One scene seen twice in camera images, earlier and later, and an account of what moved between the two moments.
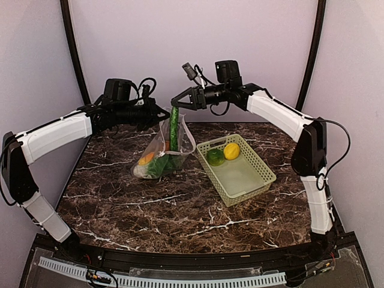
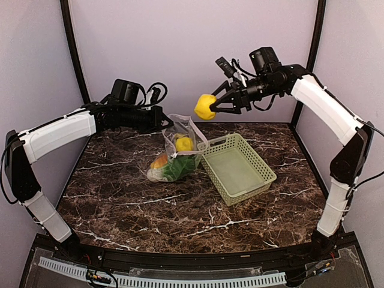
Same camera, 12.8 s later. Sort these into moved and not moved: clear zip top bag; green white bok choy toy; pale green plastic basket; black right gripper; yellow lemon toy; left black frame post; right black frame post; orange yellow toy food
Moved: black right gripper; green white bok choy toy; orange yellow toy food; clear zip top bag; yellow lemon toy
Not moved: left black frame post; right black frame post; pale green plastic basket
